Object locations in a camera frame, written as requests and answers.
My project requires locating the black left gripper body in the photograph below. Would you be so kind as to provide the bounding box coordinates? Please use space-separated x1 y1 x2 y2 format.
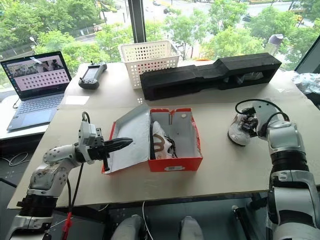
87 127 111 165

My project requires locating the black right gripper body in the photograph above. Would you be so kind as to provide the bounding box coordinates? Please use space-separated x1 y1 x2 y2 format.
242 107 259 131

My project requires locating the white brown sneaker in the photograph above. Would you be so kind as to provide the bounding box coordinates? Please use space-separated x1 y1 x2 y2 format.
149 120 179 160
227 112 259 147

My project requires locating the orange cardboard shoebox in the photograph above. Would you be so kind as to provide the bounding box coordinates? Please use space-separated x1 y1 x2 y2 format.
101 103 204 176

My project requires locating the dark blue open laptop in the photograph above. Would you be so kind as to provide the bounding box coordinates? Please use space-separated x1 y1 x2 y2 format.
0 51 73 132

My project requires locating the white paper sheet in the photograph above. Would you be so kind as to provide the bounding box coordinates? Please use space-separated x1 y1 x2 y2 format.
64 95 90 106

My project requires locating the grey rounded robot knee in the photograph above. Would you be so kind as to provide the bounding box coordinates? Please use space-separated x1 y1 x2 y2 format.
110 214 146 240
179 215 205 240

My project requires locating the crumpled clear plastic wrap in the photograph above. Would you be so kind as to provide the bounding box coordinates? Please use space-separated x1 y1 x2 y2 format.
291 70 320 95

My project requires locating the black handheld remote controller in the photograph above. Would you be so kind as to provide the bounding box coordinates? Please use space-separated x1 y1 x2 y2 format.
78 60 108 91

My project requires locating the grey outdoor vent pipe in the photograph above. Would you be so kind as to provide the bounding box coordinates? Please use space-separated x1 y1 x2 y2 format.
265 33 285 55

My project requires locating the long black foam block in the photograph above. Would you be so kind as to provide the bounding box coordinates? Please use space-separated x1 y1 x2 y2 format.
139 55 283 102

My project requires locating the black metal rod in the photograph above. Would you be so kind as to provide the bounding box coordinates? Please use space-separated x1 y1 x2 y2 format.
231 204 248 226

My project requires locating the dark monitor panel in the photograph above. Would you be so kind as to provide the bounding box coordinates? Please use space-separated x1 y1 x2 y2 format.
294 31 320 76

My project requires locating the white perforated plastic basket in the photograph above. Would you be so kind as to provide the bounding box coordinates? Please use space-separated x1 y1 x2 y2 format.
117 39 182 90

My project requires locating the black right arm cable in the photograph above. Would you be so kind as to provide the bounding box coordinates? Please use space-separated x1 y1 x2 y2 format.
234 98 290 126

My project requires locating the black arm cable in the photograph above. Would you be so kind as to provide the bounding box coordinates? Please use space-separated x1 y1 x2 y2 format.
66 111 91 214
234 98 290 126

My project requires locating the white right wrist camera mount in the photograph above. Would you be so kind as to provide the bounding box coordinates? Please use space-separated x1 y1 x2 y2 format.
251 99 280 126

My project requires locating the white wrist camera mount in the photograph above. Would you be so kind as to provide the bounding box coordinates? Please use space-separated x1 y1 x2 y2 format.
251 99 280 126
77 121 97 164

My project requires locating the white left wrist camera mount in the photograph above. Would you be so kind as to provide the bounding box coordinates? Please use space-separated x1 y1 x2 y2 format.
77 121 97 164

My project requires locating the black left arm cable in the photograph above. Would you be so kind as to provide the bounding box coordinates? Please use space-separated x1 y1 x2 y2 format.
66 111 91 214

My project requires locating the thin white cable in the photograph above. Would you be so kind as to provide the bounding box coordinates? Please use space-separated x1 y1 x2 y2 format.
141 199 154 240

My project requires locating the red cable tag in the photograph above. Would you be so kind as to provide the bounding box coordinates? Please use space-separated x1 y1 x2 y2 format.
62 210 74 239

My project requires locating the white looped floor cable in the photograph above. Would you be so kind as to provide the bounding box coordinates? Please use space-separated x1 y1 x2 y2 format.
8 150 31 167

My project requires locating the black window frame post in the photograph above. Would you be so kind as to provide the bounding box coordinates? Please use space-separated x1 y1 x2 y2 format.
129 0 147 44

